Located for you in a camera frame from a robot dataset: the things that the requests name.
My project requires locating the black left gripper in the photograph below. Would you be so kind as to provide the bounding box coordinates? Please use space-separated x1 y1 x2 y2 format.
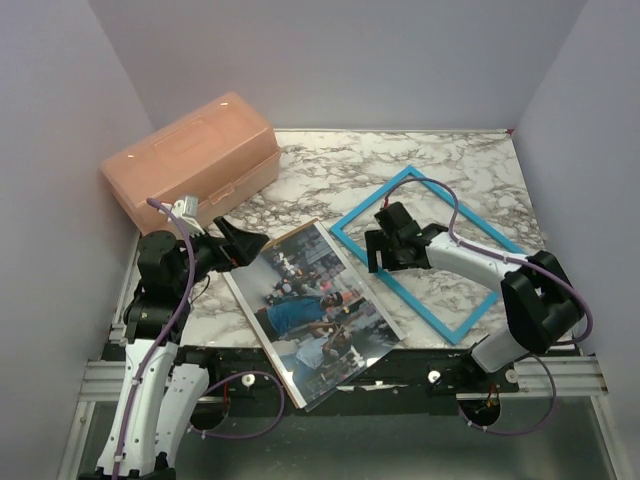
175 215 269 293

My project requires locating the blue wooden picture frame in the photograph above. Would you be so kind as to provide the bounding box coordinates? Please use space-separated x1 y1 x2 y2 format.
329 165 524 345

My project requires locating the printed photo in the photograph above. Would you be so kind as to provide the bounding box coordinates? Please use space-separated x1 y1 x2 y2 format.
222 218 405 410

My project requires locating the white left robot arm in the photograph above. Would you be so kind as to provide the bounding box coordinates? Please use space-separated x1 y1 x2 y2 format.
88 217 269 479

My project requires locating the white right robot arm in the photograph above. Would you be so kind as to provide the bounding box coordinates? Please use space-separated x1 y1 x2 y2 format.
365 202 585 392

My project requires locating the translucent orange plastic box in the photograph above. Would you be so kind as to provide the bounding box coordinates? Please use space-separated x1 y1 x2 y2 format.
100 92 281 234

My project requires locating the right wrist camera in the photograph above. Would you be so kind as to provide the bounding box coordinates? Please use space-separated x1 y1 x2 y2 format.
374 202 420 238

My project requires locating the aluminium mounting rail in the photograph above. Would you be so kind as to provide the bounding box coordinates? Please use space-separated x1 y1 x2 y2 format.
79 348 608 402

